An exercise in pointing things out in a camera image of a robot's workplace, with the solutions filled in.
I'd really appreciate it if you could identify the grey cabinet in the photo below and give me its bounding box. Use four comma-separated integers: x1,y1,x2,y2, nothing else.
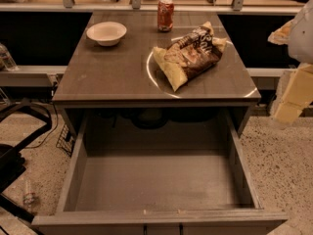
53,10,260,132

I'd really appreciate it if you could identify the white bowl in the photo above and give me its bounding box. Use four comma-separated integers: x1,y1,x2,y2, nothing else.
86,22,127,47

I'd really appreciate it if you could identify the brown chip bag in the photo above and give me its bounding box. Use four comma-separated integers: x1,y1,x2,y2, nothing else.
153,22,227,92

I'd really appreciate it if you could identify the plastic bottle on floor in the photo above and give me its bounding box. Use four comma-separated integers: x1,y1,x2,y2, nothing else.
22,179,36,210

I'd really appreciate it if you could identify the black chair frame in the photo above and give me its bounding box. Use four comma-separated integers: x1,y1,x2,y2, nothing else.
0,99,52,224

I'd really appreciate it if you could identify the open grey top drawer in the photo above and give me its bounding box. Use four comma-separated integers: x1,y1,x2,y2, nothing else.
33,110,287,235

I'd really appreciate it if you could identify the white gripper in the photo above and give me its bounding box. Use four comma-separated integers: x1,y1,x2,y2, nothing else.
268,0,313,124

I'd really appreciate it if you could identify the black wire basket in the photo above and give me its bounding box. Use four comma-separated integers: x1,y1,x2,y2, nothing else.
56,124,75,157

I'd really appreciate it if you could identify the red soda can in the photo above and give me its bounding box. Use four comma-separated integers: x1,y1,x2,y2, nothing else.
157,0,174,32

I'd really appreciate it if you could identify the clear plastic bottle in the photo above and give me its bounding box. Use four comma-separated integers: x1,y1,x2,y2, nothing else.
0,43,19,71

